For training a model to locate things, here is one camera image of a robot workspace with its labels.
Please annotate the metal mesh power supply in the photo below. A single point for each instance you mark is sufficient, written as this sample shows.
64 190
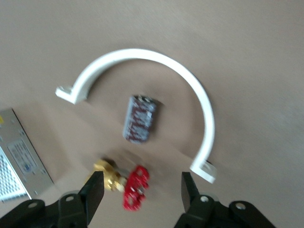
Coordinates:
14 161

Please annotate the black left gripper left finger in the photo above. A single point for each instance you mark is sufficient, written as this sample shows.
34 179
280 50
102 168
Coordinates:
90 197

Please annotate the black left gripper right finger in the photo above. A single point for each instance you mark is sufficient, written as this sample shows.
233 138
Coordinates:
194 209

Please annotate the red brass valve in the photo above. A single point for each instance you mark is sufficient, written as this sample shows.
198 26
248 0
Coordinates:
133 187

